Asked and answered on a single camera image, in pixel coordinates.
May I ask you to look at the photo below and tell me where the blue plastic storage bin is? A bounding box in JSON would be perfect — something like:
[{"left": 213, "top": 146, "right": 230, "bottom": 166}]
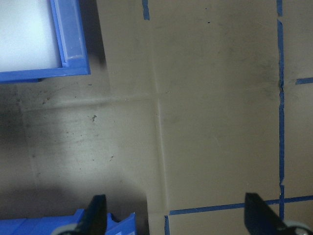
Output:
[
  {"left": 0, "top": 209, "right": 136, "bottom": 235},
  {"left": 0, "top": 0, "right": 91, "bottom": 83}
]

